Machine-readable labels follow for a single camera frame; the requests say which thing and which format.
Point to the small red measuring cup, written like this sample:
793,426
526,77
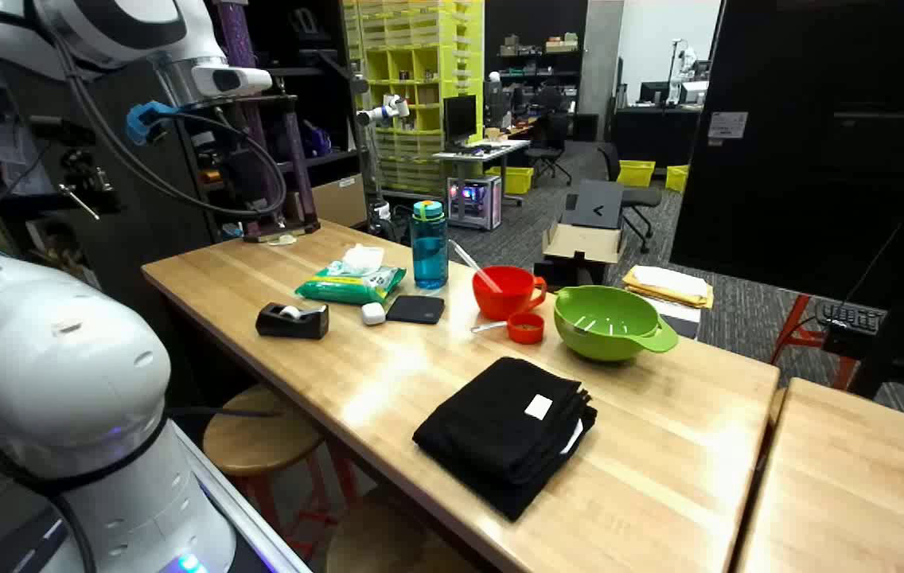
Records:
526,328

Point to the grey background desk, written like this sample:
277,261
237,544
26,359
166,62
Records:
479,150

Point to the white paper sign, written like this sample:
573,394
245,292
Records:
726,129

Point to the white plastic spoon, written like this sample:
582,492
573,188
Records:
469,258

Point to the black flat wallet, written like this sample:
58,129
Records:
415,309

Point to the yellow floor bin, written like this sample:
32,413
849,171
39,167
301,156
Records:
638,173
520,180
677,180

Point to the open cardboard box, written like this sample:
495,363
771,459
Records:
583,244

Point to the yellow bin shelving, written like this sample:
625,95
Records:
415,64

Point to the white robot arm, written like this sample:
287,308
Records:
58,372

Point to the round wooden stool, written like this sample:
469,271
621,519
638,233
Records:
376,536
256,431

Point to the green bowl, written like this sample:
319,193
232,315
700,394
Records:
605,324

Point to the blue water bottle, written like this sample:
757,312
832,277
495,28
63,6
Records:
431,249

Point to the black folded cloth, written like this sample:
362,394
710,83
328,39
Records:
505,431

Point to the red metal stand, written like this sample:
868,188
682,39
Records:
797,336

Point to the black tape dispenser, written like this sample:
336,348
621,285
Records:
292,324

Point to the green pack of wipes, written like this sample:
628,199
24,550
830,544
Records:
350,285

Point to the white earbud case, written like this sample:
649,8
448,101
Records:
375,312

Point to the black computer monitor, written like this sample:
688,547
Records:
461,116

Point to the wooden board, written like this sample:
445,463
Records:
671,288

